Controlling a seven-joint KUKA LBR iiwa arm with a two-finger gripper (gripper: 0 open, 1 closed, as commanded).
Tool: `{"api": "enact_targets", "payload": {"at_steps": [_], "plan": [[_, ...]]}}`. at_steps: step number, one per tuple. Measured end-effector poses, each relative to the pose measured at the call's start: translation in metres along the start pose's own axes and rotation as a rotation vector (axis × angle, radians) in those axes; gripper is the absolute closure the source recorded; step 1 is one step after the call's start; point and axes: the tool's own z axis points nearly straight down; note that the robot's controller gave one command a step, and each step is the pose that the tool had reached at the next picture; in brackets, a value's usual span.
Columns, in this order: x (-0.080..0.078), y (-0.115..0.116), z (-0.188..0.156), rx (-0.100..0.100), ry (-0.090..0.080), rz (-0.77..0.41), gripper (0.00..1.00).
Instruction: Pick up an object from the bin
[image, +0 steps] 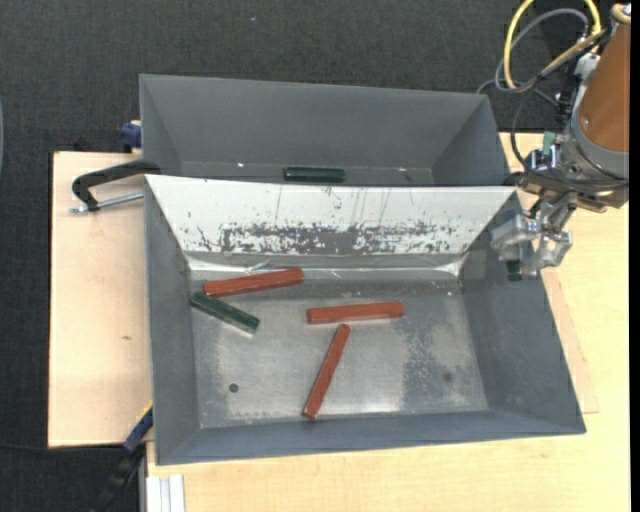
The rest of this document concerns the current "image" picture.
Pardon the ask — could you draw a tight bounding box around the pale wood flat board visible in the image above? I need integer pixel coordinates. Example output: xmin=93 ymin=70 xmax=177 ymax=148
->
xmin=47 ymin=149 xmax=601 ymax=450

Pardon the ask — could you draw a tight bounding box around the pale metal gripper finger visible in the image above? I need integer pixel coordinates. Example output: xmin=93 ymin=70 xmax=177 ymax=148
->
xmin=489 ymin=211 xmax=539 ymax=263
xmin=521 ymin=229 xmax=574 ymax=280

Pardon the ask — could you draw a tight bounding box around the grey metal bin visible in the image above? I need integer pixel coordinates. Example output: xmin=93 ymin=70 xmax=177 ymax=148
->
xmin=138 ymin=73 xmax=587 ymax=467

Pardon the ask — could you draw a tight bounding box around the red-brown flat block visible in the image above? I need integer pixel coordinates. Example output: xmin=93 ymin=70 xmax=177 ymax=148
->
xmin=203 ymin=267 xmax=306 ymax=299
xmin=305 ymin=300 xmax=406 ymax=326
xmin=301 ymin=323 xmax=353 ymax=422

